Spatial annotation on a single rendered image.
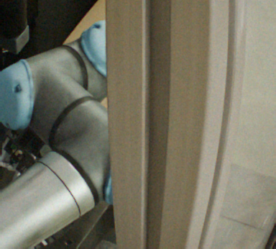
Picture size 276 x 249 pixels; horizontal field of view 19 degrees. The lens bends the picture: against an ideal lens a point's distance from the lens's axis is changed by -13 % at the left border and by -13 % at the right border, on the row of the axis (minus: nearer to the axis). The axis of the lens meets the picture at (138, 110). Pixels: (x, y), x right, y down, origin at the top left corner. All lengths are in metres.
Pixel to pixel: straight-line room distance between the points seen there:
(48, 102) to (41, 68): 0.05
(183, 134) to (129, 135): 0.03
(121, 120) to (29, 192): 0.51
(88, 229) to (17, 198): 0.53
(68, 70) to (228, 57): 0.65
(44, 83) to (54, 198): 0.15
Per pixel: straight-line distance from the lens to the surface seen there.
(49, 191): 0.88
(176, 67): 0.33
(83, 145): 0.91
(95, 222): 1.40
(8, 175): 1.32
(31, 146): 1.16
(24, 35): 1.41
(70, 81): 0.97
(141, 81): 0.35
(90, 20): 1.81
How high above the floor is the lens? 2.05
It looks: 52 degrees down
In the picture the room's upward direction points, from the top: straight up
